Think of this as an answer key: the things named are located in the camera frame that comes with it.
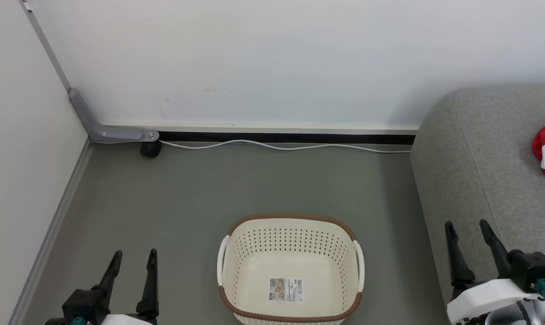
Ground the cream plastic laundry basket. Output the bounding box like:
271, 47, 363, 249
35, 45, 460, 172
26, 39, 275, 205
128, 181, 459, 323
217, 214, 365, 325

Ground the grey metal corner post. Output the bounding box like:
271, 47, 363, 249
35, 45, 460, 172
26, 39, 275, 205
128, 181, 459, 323
20, 0, 72, 93

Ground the black caster wheel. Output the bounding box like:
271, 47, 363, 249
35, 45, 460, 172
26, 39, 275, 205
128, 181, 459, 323
140, 141, 162, 158

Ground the paper product label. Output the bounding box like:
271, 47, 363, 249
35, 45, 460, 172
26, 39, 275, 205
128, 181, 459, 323
268, 278, 304, 302

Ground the white power cable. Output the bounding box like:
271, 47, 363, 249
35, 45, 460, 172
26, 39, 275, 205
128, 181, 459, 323
159, 139, 412, 154

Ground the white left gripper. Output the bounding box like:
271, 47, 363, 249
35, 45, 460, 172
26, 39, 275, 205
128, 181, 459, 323
94, 248, 160, 325

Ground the grey floor skirting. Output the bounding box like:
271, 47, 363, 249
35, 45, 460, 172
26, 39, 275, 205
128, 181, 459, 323
9, 138, 92, 325

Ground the grey fabric sofa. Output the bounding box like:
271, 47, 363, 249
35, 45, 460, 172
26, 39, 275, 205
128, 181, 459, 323
410, 84, 545, 325

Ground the grey metal foot bracket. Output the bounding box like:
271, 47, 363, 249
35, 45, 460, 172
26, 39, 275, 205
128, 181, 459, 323
69, 88, 160, 143

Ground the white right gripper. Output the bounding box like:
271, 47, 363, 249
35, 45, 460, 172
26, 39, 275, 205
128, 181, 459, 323
444, 219, 545, 325

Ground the black baseboard strip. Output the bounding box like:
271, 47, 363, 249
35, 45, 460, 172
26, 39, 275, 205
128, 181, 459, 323
158, 131, 416, 145

